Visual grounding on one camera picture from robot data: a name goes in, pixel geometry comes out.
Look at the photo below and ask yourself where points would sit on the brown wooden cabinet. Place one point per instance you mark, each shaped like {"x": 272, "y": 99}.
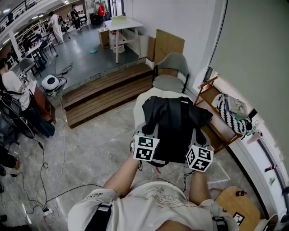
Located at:
{"x": 45, "y": 106}

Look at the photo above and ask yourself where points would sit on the white round device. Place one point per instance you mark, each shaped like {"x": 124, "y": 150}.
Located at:
{"x": 50, "y": 83}

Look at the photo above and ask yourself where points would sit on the cardboard box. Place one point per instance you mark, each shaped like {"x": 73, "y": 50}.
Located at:
{"x": 103, "y": 38}

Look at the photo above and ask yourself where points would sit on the teal object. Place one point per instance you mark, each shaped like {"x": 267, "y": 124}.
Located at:
{"x": 94, "y": 51}

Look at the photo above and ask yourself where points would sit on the white bag red print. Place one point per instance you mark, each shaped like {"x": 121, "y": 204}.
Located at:
{"x": 117, "y": 42}

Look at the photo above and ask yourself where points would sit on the person's white printed shirt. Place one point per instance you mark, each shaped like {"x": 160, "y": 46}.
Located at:
{"x": 153, "y": 207}

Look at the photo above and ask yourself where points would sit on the black white striped bag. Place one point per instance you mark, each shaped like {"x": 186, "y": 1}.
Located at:
{"x": 228, "y": 119}

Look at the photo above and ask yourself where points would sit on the black garment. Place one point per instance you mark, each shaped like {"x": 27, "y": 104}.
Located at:
{"x": 171, "y": 126}

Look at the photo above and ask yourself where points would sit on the black office chair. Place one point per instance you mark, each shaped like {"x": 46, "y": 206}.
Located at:
{"x": 13, "y": 121}

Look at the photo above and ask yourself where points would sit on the white round table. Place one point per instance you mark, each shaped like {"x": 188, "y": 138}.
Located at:
{"x": 141, "y": 106}

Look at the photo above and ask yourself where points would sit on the dark soda bottle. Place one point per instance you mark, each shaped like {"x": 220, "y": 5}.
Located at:
{"x": 270, "y": 168}
{"x": 241, "y": 193}

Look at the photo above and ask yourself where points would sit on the grey padded chair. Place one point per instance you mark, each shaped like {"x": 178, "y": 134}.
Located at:
{"x": 168, "y": 83}

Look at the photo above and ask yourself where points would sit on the small green object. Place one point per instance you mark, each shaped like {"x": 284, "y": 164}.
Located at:
{"x": 272, "y": 181}

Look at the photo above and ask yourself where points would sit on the red hanging jacket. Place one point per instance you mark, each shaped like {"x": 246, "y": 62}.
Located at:
{"x": 101, "y": 10}

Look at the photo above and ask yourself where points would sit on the black white square tag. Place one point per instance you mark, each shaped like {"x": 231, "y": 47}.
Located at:
{"x": 238, "y": 218}

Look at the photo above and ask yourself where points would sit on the white panel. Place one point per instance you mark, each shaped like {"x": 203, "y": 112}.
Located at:
{"x": 143, "y": 46}

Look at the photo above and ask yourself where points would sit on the wooden slatted step platform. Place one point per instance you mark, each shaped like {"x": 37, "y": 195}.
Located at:
{"x": 101, "y": 97}

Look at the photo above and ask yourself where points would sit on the grey roller blind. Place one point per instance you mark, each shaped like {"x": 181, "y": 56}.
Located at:
{"x": 253, "y": 56}

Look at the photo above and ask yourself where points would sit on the white desk black legs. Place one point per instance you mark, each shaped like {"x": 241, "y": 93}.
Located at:
{"x": 34, "y": 48}

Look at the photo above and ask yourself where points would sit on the large cardboard sheet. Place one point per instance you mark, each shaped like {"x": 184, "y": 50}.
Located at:
{"x": 169, "y": 45}

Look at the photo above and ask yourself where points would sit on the small cardboard sheet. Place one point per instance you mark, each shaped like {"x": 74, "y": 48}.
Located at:
{"x": 151, "y": 48}

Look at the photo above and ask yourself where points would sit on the white power strip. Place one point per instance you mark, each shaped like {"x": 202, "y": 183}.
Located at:
{"x": 48, "y": 211}

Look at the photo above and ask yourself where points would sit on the grey printed box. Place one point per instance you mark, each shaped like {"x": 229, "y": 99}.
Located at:
{"x": 237, "y": 106}

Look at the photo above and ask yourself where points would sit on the green book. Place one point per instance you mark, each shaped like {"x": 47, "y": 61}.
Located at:
{"x": 240, "y": 117}

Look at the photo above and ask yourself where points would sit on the round wooden side table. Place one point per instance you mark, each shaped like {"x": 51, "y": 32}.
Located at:
{"x": 232, "y": 203}

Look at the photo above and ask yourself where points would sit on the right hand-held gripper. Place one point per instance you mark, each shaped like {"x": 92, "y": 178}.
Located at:
{"x": 199, "y": 158}

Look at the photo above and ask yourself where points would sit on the wooden rack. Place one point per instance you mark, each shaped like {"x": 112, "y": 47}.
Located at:
{"x": 208, "y": 94}

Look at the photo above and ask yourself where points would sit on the person's left forearm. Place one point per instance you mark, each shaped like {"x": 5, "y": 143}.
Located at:
{"x": 122, "y": 178}

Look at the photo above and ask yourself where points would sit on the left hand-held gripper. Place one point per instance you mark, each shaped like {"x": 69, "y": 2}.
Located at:
{"x": 144, "y": 149}

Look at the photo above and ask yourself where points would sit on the person's right forearm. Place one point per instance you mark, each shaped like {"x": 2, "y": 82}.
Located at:
{"x": 198, "y": 189}

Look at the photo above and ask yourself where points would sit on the pink cup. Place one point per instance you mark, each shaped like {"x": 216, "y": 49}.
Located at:
{"x": 253, "y": 138}

